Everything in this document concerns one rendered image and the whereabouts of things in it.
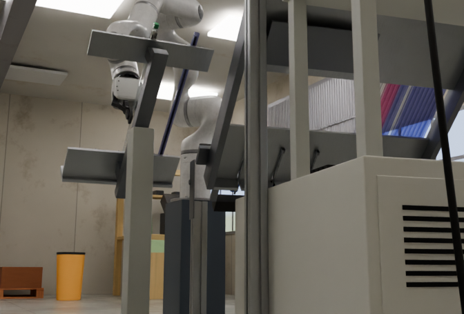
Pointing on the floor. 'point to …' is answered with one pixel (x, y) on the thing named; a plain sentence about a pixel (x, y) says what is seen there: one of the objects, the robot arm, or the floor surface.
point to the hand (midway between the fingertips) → (133, 116)
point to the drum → (69, 275)
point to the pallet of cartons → (21, 281)
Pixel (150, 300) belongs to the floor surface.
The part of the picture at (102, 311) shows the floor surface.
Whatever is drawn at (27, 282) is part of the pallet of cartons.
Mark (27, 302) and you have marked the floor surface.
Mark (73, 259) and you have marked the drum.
